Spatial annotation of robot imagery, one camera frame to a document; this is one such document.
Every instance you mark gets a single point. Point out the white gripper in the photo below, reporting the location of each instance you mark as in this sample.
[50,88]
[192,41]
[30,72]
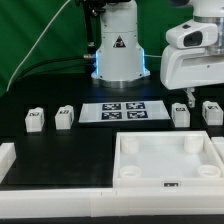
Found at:
[186,68]

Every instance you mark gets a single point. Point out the black camera stand pole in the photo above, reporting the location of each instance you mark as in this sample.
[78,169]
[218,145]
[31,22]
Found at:
[91,8]

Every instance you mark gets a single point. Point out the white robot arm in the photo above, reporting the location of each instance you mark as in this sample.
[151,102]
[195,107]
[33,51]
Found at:
[120,60]

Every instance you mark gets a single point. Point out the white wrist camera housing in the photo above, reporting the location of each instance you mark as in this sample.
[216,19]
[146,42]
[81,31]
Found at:
[192,34]

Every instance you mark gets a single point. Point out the white square tabletop tray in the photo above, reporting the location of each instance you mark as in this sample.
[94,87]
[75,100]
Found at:
[166,159]

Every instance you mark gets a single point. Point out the white left obstacle block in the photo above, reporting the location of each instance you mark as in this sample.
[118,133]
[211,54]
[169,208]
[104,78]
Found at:
[7,158]

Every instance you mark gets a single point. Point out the white sheet with AprilTags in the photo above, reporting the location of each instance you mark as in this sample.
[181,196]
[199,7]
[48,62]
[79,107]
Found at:
[123,111]

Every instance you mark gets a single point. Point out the white front obstacle bar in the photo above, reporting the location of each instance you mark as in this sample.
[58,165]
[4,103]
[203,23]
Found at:
[111,202]

